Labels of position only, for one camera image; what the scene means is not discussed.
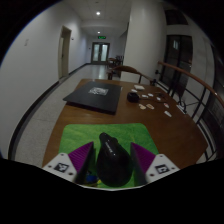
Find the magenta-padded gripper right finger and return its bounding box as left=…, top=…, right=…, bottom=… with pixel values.
left=129, top=142, right=181, bottom=186

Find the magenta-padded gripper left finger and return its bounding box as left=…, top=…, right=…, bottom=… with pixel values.
left=42, top=141, right=96, bottom=185

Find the black computer mouse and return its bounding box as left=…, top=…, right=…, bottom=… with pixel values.
left=96, top=132, right=135, bottom=188

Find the green mouse pad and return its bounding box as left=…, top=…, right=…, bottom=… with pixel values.
left=59, top=123, right=160, bottom=188

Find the flat white device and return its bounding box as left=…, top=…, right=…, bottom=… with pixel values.
left=176, top=103, right=188, bottom=115

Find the small black box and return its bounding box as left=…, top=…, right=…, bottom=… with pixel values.
left=126, top=92, right=140, bottom=103

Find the black closed laptop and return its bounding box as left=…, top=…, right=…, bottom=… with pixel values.
left=62, top=80, right=123, bottom=115

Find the black railing with wooden handrail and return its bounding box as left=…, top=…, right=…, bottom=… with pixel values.
left=154, top=60, right=224, bottom=161

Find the wooden armchair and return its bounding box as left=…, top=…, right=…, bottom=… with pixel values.
left=106, top=64, right=157, bottom=86

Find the dark framed window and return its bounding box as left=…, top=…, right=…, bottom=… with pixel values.
left=161, top=34, right=194, bottom=98

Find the pale side door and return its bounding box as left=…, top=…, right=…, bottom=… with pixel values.
left=58, top=25, right=73, bottom=81

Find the dark wooden chair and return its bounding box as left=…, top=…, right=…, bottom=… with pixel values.
left=107, top=54, right=125, bottom=70

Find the glazed double door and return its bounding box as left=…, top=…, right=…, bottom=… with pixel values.
left=90, top=42, right=110, bottom=65

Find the thin black cable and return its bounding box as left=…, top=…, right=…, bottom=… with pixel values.
left=138, top=96, right=184, bottom=109

